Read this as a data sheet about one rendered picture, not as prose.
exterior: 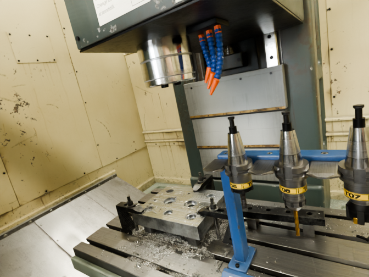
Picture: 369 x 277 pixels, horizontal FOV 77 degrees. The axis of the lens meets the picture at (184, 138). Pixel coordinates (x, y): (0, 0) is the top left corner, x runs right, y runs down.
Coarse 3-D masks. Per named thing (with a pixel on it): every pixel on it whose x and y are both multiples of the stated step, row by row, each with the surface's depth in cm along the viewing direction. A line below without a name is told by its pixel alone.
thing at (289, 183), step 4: (280, 180) 47; (284, 180) 45; (288, 180) 45; (292, 180) 44; (300, 180) 44; (304, 180) 45; (280, 184) 47; (284, 184) 46; (288, 184) 45; (292, 184) 45; (296, 184) 44; (300, 184) 44; (304, 184) 45; (288, 188) 45; (292, 188) 45; (296, 188) 45; (304, 192) 45
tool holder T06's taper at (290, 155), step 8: (280, 136) 45; (288, 136) 43; (296, 136) 44; (280, 144) 45; (288, 144) 44; (296, 144) 44; (280, 152) 45; (288, 152) 44; (296, 152) 44; (280, 160) 46; (288, 160) 44; (296, 160) 44
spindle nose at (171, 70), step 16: (144, 48) 63; (160, 48) 62; (176, 48) 63; (144, 64) 65; (160, 64) 63; (176, 64) 63; (192, 64) 67; (144, 80) 68; (160, 80) 64; (176, 80) 64
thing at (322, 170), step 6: (312, 162) 46; (318, 162) 46; (324, 162) 45; (330, 162) 45; (336, 162) 44; (312, 168) 44; (318, 168) 43; (324, 168) 43; (330, 168) 42; (336, 168) 42; (306, 174) 43; (312, 174) 42; (318, 174) 41; (324, 174) 41; (330, 174) 40; (336, 174) 40
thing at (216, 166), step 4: (216, 160) 58; (220, 160) 58; (224, 160) 57; (208, 164) 57; (212, 164) 56; (216, 164) 56; (220, 164) 55; (204, 168) 55; (208, 168) 54; (212, 168) 54; (216, 168) 53; (220, 168) 53; (224, 168) 53; (208, 172) 53; (212, 172) 53; (216, 172) 53
